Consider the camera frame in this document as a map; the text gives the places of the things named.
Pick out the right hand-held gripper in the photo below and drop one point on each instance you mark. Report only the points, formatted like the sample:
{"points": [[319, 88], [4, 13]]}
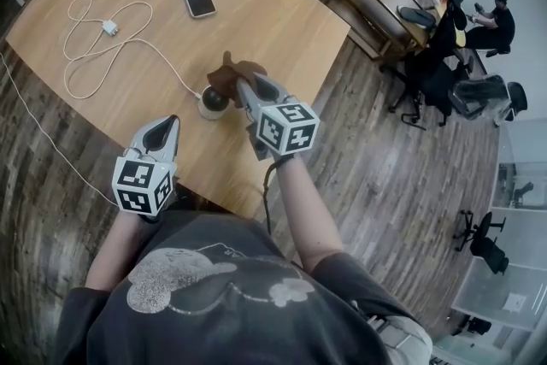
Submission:
{"points": [[286, 128]]}

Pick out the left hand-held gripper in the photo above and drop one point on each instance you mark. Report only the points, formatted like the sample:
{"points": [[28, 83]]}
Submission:
{"points": [[137, 184]]}

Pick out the brown cloth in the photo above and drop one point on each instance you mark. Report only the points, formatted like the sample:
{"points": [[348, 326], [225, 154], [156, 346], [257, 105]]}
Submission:
{"points": [[231, 79]]}

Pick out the small round black white device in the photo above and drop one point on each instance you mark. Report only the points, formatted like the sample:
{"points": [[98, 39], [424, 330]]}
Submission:
{"points": [[212, 102]]}

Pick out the person's right forearm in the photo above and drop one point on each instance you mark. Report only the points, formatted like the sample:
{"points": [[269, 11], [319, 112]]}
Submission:
{"points": [[307, 209]]}

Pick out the person's left forearm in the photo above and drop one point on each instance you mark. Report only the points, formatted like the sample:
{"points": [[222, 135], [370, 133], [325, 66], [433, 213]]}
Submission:
{"points": [[113, 252]]}

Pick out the white charger adapter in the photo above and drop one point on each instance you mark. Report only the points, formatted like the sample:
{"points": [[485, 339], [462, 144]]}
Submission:
{"points": [[109, 27]]}

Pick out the wooden bench with cushions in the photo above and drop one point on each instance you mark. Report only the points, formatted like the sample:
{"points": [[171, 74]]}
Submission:
{"points": [[380, 8]]}

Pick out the black office chair with jacket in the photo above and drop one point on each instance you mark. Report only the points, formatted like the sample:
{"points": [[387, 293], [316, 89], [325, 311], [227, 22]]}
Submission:
{"points": [[436, 77]]}

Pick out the person's dark printed t-shirt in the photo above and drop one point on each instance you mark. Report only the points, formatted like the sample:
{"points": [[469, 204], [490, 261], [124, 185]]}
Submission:
{"points": [[239, 312]]}

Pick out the plastic-wrapped office chair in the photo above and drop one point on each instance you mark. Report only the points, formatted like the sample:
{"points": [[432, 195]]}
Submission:
{"points": [[487, 96]]}

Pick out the small black office chair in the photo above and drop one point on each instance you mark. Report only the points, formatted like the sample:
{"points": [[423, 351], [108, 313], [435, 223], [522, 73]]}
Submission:
{"points": [[487, 243]]}

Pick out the person's light trousers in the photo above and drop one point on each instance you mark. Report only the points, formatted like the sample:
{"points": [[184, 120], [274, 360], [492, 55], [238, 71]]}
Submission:
{"points": [[408, 339]]}

